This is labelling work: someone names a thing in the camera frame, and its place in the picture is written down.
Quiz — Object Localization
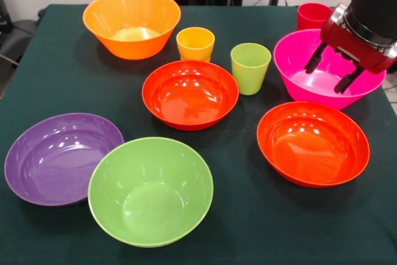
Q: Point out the dark green tablecloth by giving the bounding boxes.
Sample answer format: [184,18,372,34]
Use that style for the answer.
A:
[0,3,397,265]

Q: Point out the pink plastic bowl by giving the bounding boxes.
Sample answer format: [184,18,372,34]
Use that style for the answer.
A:
[272,29,387,111]

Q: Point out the green plastic cup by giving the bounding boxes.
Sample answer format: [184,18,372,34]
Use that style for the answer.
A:
[230,42,272,96]

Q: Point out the purple plastic bowl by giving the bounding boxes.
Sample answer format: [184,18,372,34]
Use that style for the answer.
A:
[4,112,125,207]

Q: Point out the yellow plastic cup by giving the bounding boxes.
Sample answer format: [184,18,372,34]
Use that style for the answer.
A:
[176,27,216,63]

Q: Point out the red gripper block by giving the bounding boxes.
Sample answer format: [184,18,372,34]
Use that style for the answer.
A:
[303,3,397,94]

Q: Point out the red plastic cup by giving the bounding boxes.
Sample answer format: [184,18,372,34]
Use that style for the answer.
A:
[297,2,334,32]

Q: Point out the orange plastic bowl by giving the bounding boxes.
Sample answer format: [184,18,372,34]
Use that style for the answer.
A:
[82,0,182,61]

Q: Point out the red plastic bowl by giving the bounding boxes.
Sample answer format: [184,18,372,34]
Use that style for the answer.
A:
[256,101,371,189]
[141,60,240,132]

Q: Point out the green plastic bowl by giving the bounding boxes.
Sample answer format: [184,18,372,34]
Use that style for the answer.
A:
[87,136,215,248]

